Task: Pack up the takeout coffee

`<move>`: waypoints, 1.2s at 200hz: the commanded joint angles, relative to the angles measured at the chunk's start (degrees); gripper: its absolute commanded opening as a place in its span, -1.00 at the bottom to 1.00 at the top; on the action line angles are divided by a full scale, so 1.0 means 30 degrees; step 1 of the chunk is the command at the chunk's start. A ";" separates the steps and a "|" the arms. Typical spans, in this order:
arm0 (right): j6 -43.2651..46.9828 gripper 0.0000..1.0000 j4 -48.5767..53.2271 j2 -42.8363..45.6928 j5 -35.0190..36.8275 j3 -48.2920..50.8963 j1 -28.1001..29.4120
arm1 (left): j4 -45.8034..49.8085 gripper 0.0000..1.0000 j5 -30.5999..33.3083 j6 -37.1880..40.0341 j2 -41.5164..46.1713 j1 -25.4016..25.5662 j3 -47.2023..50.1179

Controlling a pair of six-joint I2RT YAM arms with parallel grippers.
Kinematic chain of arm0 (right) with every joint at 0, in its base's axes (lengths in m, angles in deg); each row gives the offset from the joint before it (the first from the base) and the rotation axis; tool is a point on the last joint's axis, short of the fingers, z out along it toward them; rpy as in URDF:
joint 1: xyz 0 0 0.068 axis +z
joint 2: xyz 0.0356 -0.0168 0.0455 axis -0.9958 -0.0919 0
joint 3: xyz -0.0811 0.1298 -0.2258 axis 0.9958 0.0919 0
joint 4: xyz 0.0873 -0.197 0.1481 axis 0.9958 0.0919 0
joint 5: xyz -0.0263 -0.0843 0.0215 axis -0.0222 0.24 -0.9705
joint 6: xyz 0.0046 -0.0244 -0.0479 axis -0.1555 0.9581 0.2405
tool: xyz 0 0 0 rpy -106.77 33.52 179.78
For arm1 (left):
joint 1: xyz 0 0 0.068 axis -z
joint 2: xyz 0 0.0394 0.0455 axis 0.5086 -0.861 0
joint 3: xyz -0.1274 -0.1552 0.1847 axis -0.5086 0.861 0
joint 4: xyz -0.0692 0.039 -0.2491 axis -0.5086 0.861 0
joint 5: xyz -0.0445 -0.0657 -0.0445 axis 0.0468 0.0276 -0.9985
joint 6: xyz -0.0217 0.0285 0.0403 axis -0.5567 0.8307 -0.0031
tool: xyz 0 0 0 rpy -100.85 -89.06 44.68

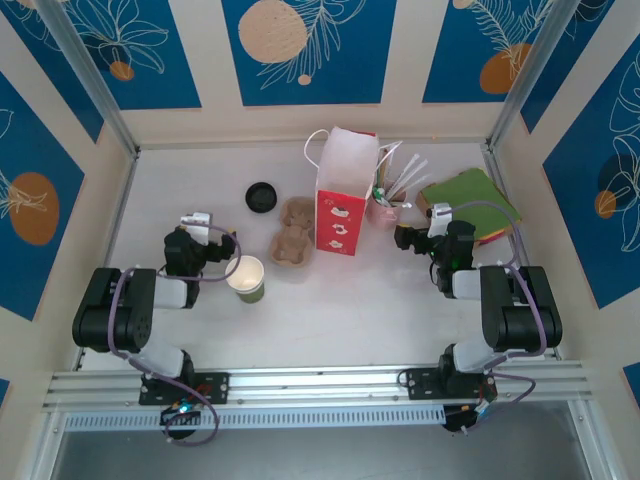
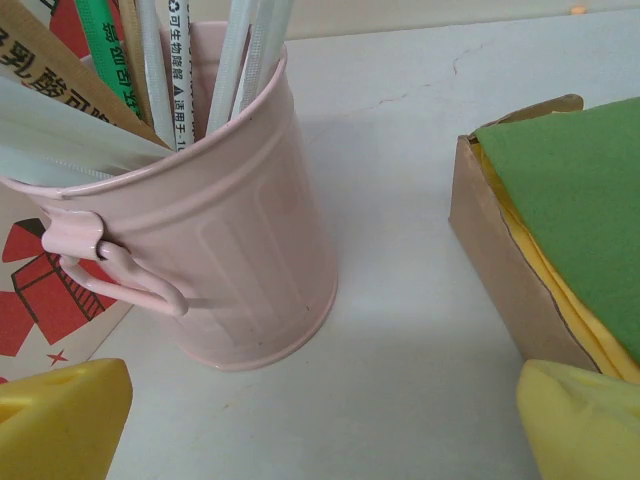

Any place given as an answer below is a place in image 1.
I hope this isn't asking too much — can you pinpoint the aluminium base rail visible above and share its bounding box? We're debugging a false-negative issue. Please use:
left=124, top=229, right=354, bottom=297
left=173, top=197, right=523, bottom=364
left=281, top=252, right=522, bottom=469
left=42, top=360, right=594, bottom=410

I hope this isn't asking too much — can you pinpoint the aluminium frame post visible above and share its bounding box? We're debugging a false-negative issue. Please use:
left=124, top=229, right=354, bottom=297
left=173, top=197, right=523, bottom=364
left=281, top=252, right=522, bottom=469
left=34, top=0, right=142, bottom=157
left=487, top=0, right=585, bottom=151

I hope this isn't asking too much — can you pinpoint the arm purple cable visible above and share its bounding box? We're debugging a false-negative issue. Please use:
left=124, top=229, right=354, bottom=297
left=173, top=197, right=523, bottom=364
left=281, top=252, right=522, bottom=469
left=107, top=223, right=242, bottom=447
left=449, top=199, right=549, bottom=436

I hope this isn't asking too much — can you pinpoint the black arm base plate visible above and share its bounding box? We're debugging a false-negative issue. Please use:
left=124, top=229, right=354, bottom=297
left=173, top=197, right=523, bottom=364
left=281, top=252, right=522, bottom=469
left=138, top=372, right=231, bottom=406
left=402, top=367, right=499, bottom=401

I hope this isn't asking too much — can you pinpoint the green-topped paper napkin stack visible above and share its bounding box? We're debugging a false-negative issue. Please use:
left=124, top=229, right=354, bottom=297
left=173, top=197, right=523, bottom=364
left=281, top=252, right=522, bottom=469
left=419, top=167, right=523, bottom=246

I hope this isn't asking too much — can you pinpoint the white slotted cable duct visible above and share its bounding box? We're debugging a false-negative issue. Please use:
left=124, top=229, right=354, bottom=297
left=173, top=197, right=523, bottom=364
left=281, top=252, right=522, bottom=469
left=63, top=404, right=446, bottom=432

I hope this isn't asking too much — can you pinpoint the aluminium frame leg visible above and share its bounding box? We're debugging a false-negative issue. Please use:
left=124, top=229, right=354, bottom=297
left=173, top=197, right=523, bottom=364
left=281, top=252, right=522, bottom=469
left=567, top=399, right=619, bottom=480
left=27, top=409, right=66, bottom=480

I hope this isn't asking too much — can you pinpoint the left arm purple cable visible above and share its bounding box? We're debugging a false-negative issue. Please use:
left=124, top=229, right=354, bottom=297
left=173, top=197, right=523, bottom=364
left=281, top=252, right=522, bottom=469
left=107, top=223, right=242, bottom=447

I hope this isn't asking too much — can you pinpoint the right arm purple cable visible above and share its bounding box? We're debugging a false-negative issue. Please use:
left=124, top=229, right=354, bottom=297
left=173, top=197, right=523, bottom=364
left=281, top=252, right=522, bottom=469
left=449, top=199, right=549, bottom=436

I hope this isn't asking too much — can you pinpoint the pink straw holder cup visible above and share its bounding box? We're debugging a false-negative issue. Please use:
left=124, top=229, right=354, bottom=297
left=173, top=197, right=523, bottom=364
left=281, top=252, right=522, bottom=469
left=367, top=192, right=405, bottom=230

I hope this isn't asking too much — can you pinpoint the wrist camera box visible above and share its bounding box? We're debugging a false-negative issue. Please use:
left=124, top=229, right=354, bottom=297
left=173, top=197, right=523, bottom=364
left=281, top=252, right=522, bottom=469
left=179, top=211, right=214, bottom=246
left=428, top=202, right=454, bottom=239

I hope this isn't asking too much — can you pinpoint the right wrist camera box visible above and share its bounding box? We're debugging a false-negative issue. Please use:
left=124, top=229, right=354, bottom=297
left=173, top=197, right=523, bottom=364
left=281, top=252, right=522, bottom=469
left=428, top=202, right=454, bottom=239

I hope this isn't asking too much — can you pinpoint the red white paper bag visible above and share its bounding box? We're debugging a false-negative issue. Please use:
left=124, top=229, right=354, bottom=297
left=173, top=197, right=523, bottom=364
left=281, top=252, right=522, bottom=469
left=303, top=126, right=381, bottom=258

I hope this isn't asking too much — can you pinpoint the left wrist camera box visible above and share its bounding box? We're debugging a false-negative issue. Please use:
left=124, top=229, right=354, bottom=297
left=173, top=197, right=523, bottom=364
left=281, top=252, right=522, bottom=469
left=179, top=211, right=214, bottom=246

